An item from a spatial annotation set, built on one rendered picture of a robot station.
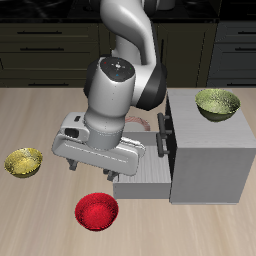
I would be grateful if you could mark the dark grey kitchen cupboard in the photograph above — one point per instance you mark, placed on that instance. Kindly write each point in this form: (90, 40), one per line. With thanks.
(233, 53)

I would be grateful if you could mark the green bowl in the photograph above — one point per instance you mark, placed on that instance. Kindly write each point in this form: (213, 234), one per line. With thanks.
(217, 104)

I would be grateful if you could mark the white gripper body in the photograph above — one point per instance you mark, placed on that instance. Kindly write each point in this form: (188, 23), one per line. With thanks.
(100, 156)

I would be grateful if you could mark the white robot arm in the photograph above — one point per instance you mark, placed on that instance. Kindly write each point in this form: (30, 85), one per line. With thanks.
(113, 96)

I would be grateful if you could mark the black kitchen countertop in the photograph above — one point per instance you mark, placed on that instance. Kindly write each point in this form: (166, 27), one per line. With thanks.
(50, 11)

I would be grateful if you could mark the red bowl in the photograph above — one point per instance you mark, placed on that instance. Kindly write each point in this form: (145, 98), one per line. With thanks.
(96, 210)

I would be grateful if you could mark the yellow bowl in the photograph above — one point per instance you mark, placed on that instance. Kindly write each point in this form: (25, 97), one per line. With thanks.
(23, 162)

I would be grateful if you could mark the white plate with red rim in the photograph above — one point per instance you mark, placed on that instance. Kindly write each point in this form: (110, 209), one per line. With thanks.
(142, 123)

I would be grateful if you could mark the dark olive kitchen cupboards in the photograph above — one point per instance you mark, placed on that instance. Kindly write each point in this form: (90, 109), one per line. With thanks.
(50, 53)

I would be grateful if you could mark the white cabinet drawer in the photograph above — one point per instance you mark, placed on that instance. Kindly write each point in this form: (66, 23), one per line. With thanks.
(150, 180)

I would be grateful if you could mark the white cabinet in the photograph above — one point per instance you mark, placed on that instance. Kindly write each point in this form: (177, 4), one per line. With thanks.
(213, 160)

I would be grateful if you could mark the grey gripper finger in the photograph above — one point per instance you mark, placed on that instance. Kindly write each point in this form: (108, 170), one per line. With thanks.
(72, 164)
(111, 175)

